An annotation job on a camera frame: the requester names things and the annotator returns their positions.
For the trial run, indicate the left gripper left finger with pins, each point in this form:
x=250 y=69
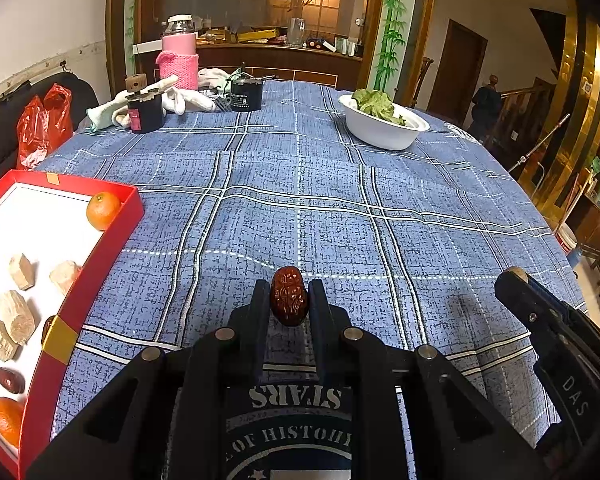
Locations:
x=220 y=363

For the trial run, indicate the black jar with cork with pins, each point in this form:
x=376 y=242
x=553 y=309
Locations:
x=144 y=105

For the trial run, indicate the wooden sideboard counter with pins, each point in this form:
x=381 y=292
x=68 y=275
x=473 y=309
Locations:
x=262 y=52

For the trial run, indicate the red plastic bag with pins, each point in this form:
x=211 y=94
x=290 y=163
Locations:
x=44 y=125

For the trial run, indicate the small orange tangerine left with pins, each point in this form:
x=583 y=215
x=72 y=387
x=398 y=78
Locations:
x=11 y=414

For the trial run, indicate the sugarcane piece in box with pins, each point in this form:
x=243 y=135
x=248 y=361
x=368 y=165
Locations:
x=65 y=275

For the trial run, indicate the red shallow gift box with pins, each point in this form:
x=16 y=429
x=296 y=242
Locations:
x=43 y=216

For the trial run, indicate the small beige sugarcane chunk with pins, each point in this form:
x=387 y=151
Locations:
x=8 y=347

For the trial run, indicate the pale sugarcane chunk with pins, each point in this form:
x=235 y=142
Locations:
x=21 y=271

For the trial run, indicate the mint green cloth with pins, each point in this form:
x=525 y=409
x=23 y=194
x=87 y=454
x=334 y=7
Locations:
x=107 y=115

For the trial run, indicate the brown longan fruit right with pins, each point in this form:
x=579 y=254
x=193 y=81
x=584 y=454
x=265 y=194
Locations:
x=518 y=272

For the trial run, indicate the small orange tangerine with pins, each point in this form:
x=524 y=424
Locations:
x=11 y=414
x=102 y=209

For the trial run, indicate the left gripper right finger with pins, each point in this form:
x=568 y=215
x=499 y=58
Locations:
x=347 y=357

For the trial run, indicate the blue plaid tablecloth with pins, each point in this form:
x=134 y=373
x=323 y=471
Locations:
x=409 y=243

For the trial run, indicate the black square box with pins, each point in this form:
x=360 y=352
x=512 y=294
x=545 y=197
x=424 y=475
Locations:
x=246 y=95

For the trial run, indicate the red jujube date pair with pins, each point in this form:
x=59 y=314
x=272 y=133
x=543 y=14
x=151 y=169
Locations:
x=12 y=381

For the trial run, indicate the white bowl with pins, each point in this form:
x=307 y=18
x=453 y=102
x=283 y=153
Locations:
x=379 y=132

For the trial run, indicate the large beige sugarcane chunk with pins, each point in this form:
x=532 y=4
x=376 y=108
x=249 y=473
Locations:
x=17 y=317

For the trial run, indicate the white cloth glove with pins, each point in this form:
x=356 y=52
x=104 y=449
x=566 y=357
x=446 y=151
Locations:
x=179 y=101

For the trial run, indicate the green lettuce leaves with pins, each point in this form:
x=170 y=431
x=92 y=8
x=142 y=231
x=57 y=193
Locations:
x=377 y=104

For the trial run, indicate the pink sleeved water bottle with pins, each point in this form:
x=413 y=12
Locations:
x=178 y=56

